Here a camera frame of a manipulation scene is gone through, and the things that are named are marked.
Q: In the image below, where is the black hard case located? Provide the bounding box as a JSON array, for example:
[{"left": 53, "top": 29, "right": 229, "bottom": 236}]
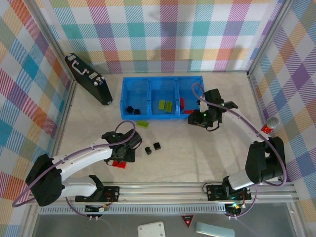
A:
[{"left": 64, "top": 53, "right": 114, "bottom": 106}]

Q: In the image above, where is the white square plate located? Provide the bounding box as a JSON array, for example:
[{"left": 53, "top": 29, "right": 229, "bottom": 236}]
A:
[{"left": 137, "top": 221, "right": 165, "bottom": 237}]

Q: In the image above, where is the slotted grey cable duct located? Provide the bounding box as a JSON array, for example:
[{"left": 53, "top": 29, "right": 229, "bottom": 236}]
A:
[{"left": 39, "top": 206, "right": 228, "bottom": 215}]

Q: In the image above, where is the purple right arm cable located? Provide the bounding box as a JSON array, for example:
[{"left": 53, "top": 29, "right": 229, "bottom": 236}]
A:
[{"left": 192, "top": 82, "right": 288, "bottom": 220}]

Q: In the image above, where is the small electronics connector board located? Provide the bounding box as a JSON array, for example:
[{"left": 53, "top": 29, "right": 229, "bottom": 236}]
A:
[
  {"left": 85, "top": 204, "right": 110, "bottom": 213},
  {"left": 226, "top": 202, "right": 245, "bottom": 216}
]

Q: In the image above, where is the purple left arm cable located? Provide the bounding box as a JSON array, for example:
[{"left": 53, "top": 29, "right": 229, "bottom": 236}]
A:
[{"left": 12, "top": 120, "right": 137, "bottom": 220}]

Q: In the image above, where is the aluminium side rail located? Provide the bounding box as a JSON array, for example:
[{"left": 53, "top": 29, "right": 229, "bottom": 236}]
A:
[
  {"left": 247, "top": 71, "right": 272, "bottom": 139},
  {"left": 49, "top": 80, "right": 77, "bottom": 163}
]

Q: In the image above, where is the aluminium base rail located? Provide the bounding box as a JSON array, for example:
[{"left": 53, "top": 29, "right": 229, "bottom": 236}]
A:
[{"left": 27, "top": 182, "right": 298, "bottom": 205}]

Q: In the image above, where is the red glitter toy microphone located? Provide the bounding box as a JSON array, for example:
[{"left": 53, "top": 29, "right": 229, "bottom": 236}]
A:
[{"left": 261, "top": 117, "right": 280, "bottom": 135}]

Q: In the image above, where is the aluminium frame post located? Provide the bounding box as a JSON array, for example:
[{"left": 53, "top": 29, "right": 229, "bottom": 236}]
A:
[
  {"left": 246, "top": 0, "right": 293, "bottom": 76},
  {"left": 29, "top": 0, "right": 76, "bottom": 82}
]

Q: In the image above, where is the pale green flat box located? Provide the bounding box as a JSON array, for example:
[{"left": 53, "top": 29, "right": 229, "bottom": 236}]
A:
[{"left": 195, "top": 221, "right": 235, "bottom": 237}]

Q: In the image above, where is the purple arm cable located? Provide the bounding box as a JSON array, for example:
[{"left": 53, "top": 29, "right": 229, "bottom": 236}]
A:
[
  {"left": 192, "top": 82, "right": 288, "bottom": 220},
  {"left": 12, "top": 120, "right": 137, "bottom": 220}
]

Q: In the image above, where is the red triangle warning sign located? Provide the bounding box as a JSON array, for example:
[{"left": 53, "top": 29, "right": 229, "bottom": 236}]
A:
[{"left": 180, "top": 214, "right": 195, "bottom": 228}]

